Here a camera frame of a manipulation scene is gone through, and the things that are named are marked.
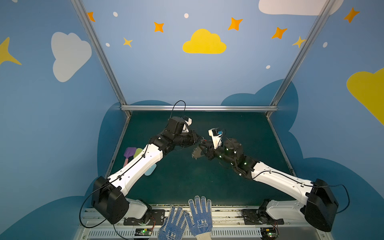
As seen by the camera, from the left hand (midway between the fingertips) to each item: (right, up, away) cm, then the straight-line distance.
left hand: (204, 137), depth 74 cm
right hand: (-1, -2, +1) cm, 3 cm away
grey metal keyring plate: (-4, -9, +8) cm, 12 cm away
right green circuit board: (+33, -46, -2) cm, 57 cm away
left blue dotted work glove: (-15, -44, -3) cm, 47 cm away
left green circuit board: (-30, -45, -3) cm, 54 cm away
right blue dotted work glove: (-2, -42, -1) cm, 43 cm away
